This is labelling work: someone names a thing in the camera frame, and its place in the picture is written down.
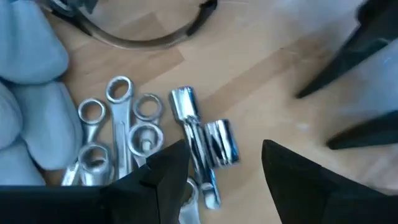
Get silver combination wrench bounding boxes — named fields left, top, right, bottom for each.
left=105, top=75, right=135, bottom=180
left=60, top=161, right=82, bottom=187
left=132, top=92, right=165, bottom=125
left=178, top=176, right=201, bottom=224
left=76, top=98, right=107, bottom=146
left=76, top=142, right=113, bottom=187
left=127, top=122, right=165, bottom=169

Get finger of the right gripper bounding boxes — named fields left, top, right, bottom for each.
left=295, top=0, right=398, bottom=99
left=326, top=111, right=398, bottom=151

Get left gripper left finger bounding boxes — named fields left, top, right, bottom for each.
left=0, top=139, right=190, bottom=224

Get silver socket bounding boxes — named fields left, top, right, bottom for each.
left=203, top=118, right=241, bottom=168

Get long silver socket extension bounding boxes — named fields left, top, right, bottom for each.
left=169, top=86, right=222, bottom=210

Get grey blue wrench pouch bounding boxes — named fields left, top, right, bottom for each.
left=0, top=0, right=84, bottom=187

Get black framed safety glasses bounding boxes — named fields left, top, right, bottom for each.
left=46, top=0, right=218, bottom=51

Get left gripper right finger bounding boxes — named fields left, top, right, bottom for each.
left=261, top=139, right=398, bottom=224

